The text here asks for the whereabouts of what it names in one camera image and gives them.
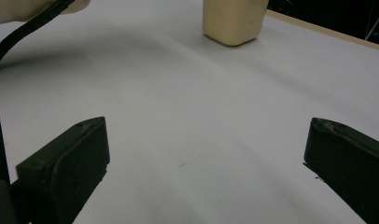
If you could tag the wooden table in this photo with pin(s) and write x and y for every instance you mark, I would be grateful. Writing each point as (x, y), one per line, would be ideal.
(334, 32)

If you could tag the white table mat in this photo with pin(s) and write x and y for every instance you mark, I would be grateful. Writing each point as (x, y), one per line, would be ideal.
(193, 109)

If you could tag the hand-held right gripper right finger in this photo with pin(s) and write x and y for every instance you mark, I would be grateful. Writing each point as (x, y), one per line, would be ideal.
(349, 168)

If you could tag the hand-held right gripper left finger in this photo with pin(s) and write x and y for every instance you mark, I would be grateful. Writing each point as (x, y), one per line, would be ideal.
(69, 161)

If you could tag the beige square cup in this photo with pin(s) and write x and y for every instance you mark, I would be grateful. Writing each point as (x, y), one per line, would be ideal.
(234, 21)

